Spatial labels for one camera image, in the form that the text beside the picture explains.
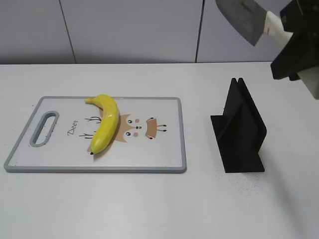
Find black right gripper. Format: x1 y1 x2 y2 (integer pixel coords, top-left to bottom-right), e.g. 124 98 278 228
271 0 319 80

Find steel kitchen knife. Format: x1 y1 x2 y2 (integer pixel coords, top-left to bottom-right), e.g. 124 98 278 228
215 0 293 50

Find yellow plastic banana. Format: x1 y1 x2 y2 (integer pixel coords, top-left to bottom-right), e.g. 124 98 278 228
85 95 119 155

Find black knife stand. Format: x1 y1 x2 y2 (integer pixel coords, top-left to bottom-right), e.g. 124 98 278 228
210 78 267 173

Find white grey-rimmed cutting board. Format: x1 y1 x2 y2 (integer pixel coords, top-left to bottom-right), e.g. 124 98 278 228
4 96 186 174

